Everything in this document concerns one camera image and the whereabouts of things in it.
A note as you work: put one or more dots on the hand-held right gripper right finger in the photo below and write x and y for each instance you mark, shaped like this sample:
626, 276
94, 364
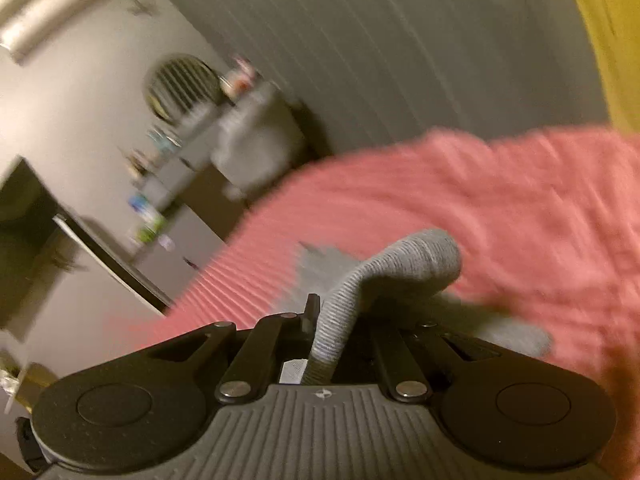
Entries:
395, 355

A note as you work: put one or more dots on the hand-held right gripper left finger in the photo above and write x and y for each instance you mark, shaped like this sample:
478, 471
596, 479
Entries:
311, 316

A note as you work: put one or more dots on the grey pants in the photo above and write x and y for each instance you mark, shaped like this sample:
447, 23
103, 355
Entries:
400, 260

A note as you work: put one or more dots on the grey small cabinet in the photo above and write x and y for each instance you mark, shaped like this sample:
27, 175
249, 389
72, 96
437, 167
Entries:
182, 240

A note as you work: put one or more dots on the pink ribbed bed blanket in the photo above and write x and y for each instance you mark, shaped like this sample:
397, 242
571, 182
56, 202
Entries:
500, 210

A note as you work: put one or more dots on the green packet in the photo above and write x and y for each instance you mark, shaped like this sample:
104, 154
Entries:
150, 230

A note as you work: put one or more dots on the grey upholstered chair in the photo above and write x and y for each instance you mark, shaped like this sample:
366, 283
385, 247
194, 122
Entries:
260, 140

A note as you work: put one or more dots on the grey vanity desk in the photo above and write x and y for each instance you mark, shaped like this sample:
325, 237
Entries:
187, 155

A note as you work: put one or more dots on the white blue bottle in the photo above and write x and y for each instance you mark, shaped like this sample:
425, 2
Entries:
137, 205

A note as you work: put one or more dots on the pink toy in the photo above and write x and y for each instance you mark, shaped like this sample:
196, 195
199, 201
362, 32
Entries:
244, 72

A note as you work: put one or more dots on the round mirror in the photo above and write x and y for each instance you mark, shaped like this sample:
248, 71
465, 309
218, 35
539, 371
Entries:
181, 87

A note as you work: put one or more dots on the grey striped curtain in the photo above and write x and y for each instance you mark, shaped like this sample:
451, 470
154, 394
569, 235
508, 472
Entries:
400, 50

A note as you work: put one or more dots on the yellow cloth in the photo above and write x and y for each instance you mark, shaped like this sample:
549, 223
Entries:
610, 35

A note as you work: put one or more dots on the white long fixture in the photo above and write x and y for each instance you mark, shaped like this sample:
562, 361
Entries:
45, 0

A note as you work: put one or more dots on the wall television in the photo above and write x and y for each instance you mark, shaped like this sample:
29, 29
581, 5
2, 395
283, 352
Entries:
22, 200

